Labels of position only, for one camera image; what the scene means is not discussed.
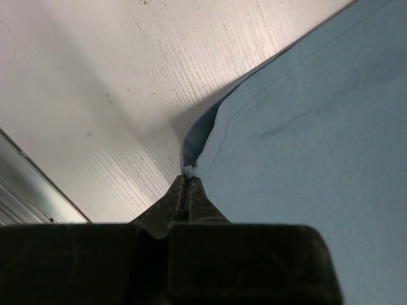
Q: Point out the blue t shirt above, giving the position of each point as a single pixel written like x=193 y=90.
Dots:
x=317 y=136

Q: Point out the aluminium table front rail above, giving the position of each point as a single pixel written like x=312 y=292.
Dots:
x=28 y=196

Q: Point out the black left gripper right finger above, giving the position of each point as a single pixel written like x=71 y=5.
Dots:
x=198 y=207

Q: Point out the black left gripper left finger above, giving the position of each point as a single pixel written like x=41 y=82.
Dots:
x=157 y=219

